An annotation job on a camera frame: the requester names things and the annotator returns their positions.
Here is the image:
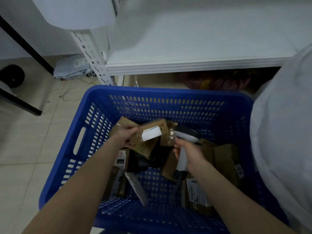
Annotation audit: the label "person's left hand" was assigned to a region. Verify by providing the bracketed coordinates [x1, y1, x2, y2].
[109, 123, 143, 149]

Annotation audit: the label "person's right hand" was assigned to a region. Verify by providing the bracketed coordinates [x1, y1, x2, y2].
[173, 137, 210, 177]

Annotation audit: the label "grey handheld barcode scanner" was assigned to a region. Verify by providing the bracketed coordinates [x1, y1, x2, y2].
[172, 125, 201, 181]

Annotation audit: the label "pile of parcels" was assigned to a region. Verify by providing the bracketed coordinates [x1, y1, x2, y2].
[102, 117, 245, 216]

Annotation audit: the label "black plastic mailer bag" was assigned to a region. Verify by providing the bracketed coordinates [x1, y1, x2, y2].
[126, 143, 172, 173]

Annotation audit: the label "blue plastic crate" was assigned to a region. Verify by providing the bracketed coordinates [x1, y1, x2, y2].
[38, 85, 289, 234]

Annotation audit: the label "white woven sack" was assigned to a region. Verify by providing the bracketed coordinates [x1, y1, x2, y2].
[250, 44, 312, 234]

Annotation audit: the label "person's right forearm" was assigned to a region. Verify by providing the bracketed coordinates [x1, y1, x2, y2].
[192, 163, 298, 234]

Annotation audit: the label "person's left forearm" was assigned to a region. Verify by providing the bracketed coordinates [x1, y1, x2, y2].
[22, 138, 130, 234]

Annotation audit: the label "grey plastic mailer bag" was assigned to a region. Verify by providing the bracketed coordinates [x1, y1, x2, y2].
[53, 54, 96, 80]

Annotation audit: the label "white metal shelf rack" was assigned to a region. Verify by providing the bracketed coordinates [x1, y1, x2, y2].
[71, 0, 312, 87]

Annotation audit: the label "white paper sign sheet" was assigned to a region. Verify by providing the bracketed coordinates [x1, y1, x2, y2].
[30, 0, 116, 31]

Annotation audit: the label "wooden folding table black legs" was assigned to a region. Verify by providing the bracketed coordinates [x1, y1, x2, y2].
[0, 16, 55, 117]

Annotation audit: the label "black scanner cable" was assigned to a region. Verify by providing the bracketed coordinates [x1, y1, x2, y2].
[170, 177, 185, 207]

